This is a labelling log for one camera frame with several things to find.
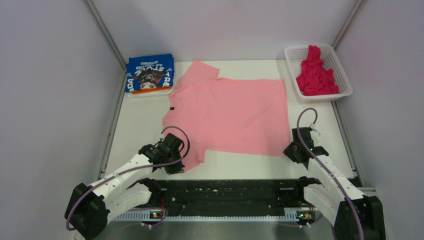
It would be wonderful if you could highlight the folded blue printed t-shirt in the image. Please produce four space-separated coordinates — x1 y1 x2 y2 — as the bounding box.
125 53 175 94

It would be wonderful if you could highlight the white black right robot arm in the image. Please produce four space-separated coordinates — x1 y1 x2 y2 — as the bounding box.
283 127 386 240

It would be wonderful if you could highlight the folded white orange t-shirt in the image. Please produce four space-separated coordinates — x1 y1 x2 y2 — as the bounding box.
126 86 173 98

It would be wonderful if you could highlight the white plastic laundry basket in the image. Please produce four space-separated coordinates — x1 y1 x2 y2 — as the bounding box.
284 44 353 103

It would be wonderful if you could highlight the magenta t-shirt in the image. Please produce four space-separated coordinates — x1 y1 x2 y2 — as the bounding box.
296 45 339 96

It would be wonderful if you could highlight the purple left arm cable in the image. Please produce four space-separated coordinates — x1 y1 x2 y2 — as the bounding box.
65 125 191 232

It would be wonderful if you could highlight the aluminium rail frame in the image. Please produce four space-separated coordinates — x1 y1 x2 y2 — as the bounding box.
71 187 395 240

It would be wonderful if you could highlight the light pink t-shirt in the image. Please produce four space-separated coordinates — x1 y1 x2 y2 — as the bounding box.
162 60 291 171

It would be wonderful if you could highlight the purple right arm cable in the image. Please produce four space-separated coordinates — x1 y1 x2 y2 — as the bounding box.
295 107 365 240

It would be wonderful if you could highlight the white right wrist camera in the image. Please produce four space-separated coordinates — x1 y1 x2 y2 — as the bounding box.
309 122 321 136

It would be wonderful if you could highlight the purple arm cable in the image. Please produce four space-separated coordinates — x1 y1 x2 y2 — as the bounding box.
295 107 365 240
65 125 191 232

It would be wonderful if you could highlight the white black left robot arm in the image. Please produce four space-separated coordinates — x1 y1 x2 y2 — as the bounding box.
64 133 190 240

